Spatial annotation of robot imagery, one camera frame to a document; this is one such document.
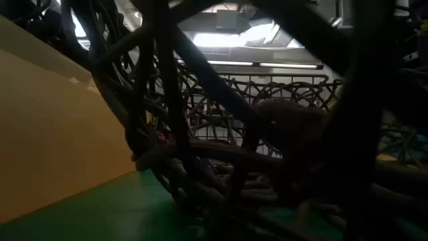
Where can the pale greyish microfiber towel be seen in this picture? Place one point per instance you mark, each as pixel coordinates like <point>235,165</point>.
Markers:
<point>291,127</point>

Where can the long white light strip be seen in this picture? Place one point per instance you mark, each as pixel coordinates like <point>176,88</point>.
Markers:
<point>234,63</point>

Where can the green table mat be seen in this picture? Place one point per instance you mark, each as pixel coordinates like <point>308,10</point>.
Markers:
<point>100,214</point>

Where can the tan plastic bin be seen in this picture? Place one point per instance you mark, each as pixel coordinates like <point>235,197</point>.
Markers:
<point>50,134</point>

